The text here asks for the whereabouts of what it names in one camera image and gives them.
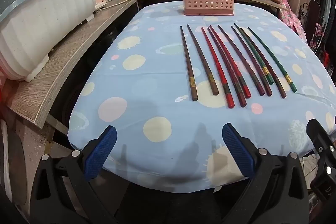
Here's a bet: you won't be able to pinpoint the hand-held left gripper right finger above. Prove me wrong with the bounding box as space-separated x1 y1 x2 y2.
220 123 310 224

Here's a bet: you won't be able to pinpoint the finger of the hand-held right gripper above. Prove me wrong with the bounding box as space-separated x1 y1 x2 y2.
306 118 336 161

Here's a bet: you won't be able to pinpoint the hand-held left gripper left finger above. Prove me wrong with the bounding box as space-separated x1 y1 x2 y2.
30 125 118 224

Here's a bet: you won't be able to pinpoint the dark maroon chopstick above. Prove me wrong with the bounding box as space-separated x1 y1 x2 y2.
217 25 265 97
240 27 287 99
231 26 273 97
207 26 247 107

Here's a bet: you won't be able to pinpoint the red lacquered chopstick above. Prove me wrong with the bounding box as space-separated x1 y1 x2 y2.
209 25 252 98
201 27 235 109

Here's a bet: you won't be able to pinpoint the green chopstick with gold band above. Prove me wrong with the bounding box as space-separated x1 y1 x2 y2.
247 27 297 93
234 23 274 85

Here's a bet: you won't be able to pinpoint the blue spotted tablecloth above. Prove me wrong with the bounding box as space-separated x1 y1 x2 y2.
68 1 336 194

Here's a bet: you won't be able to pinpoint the grey wood-grain shelf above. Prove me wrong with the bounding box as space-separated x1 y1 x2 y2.
8 0 149 128

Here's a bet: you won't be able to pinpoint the black metal chair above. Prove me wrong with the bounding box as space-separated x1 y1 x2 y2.
301 0 322 38

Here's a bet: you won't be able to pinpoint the hanging dark clothes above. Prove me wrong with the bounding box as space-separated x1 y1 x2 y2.
306 0 336 77

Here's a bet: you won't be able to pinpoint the pink pineapple print cloth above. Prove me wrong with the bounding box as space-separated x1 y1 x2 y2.
273 0 307 43

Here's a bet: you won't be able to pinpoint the white plastic dish bin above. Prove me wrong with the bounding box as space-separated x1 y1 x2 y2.
0 0 96 83

